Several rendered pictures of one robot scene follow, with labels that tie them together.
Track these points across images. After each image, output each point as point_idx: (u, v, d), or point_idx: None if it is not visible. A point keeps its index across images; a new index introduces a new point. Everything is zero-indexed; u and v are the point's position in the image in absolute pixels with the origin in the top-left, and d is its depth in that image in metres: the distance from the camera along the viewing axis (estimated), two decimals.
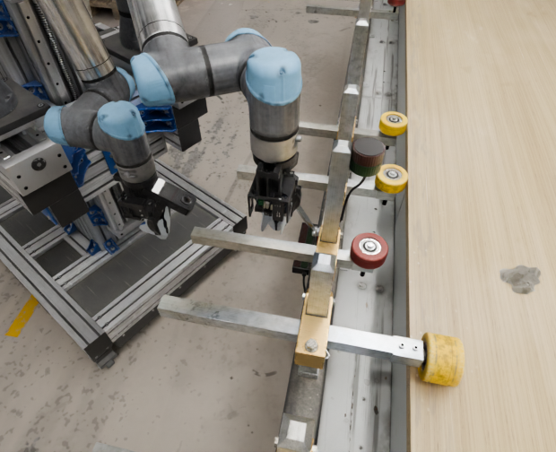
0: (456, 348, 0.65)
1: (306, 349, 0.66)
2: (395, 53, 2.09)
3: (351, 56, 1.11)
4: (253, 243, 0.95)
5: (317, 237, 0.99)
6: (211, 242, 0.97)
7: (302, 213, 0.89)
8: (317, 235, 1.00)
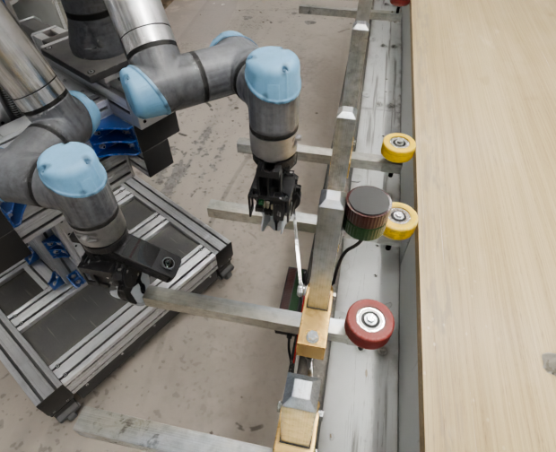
0: None
1: None
2: (398, 57, 1.88)
3: (348, 67, 0.91)
4: (221, 309, 0.74)
5: (305, 292, 0.77)
6: (169, 306, 0.76)
7: (297, 233, 0.81)
8: (304, 295, 0.78)
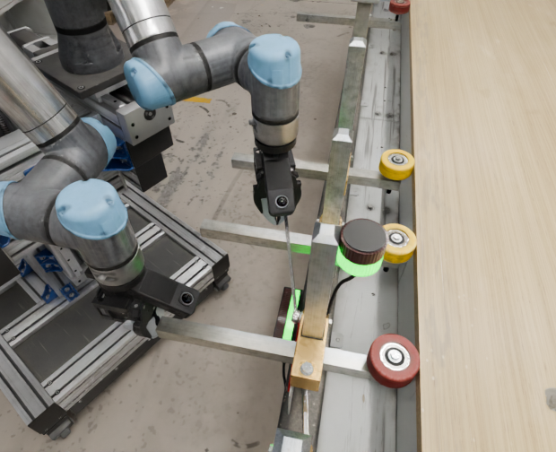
0: None
1: None
2: (397, 65, 1.86)
3: (344, 83, 0.88)
4: (238, 343, 0.71)
5: (299, 320, 0.75)
6: (183, 339, 0.73)
7: (291, 256, 0.77)
8: (299, 322, 0.76)
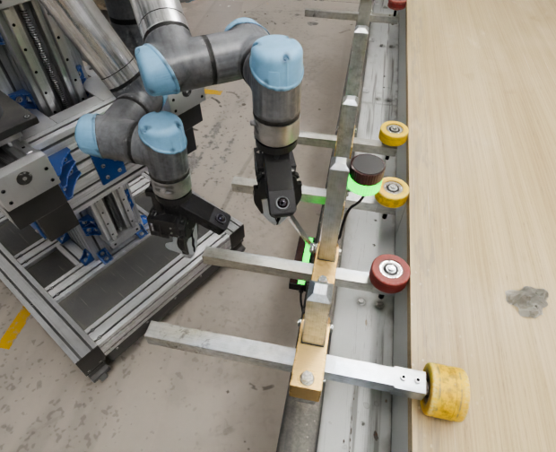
0: (460, 381, 0.61)
1: (301, 382, 0.62)
2: (395, 56, 2.05)
3: (351, 64, 1.07)
4: (268, 265, 0.90)
5: (315, 253, 0.95)
6: (223, 263, 0.92)
7: (300, 231, 0.85)
8: (315, 251, 0.96)
